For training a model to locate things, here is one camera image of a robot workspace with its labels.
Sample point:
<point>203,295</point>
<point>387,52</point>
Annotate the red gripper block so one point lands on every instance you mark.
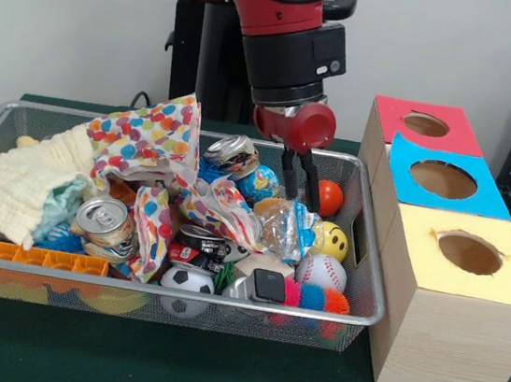
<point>297,126</point>

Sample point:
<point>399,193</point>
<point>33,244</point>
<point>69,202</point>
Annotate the clear plastic packet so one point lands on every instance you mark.
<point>288,228</point>

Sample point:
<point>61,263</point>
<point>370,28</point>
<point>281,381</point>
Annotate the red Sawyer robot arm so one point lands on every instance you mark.
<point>279,15</point>

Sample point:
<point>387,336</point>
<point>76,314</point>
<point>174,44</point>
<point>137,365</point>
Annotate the shallow clear bin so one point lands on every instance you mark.
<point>219,324</point>

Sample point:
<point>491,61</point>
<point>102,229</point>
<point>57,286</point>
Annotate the wooden box with three holes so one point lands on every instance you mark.
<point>445,329</point>

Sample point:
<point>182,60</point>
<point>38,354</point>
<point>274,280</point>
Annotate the red ball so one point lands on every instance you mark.
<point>332,199</point>

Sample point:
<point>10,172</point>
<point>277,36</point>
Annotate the silver and blue can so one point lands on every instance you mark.
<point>234,155</point>

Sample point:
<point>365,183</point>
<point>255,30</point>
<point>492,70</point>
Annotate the yellow smiley ball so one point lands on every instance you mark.
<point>334,241</point>

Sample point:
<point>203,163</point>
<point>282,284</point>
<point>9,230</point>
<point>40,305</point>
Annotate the white baseball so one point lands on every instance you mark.
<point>321,271</point>

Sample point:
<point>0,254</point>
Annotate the rainbow spiky toy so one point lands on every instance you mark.
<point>315,298</point>

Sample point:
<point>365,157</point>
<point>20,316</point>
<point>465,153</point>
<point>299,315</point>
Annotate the crushed red can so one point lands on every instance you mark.
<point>192,256</point>

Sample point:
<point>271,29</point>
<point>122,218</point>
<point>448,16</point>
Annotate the black and white soccer ball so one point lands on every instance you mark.
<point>187,281</point>

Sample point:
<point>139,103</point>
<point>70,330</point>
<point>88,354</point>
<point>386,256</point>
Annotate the crushed silver can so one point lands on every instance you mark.
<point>101,218</point>

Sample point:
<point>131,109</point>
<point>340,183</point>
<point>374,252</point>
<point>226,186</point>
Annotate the cream muslin cloth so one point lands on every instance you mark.
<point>21,184</point>

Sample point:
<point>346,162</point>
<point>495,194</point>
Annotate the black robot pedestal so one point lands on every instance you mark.
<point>206,62</point>

